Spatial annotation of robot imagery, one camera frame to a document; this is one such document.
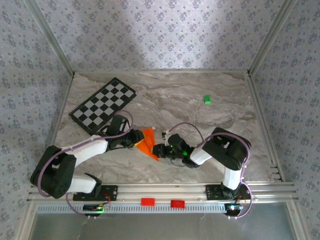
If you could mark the wide aluminium extrusion rail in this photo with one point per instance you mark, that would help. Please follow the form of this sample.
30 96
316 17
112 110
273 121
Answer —
162 191

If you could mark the thin aluminium table edge strip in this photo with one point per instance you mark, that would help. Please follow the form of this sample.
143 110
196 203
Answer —
160 71

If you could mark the green toy brick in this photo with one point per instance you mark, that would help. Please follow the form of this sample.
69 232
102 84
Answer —
207 99

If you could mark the aluminium frame post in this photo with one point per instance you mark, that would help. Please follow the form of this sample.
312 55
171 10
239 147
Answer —
52 37
271 37

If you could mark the red rounded block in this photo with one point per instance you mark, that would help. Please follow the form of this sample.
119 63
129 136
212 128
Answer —
177 203

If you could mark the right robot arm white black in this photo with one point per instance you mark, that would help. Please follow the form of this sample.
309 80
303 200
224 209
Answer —
232 175

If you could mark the aluminium table side rail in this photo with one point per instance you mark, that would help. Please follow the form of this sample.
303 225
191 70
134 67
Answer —
261 112
67 97

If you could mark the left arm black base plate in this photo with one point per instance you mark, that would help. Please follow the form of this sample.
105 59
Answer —
110 193

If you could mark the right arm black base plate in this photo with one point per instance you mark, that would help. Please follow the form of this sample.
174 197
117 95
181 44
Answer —
212 192

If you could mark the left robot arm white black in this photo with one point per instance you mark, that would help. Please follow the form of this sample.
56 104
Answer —
87 150

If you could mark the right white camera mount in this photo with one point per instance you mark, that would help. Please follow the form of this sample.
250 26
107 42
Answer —
164 135

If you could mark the orange cloth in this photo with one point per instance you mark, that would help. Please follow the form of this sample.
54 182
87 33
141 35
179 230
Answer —
148 147

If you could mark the red rectangular block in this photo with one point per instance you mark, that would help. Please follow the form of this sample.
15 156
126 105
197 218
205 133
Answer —
147 201

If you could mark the black grey checkerboard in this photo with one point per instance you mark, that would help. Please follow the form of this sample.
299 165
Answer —
105 102

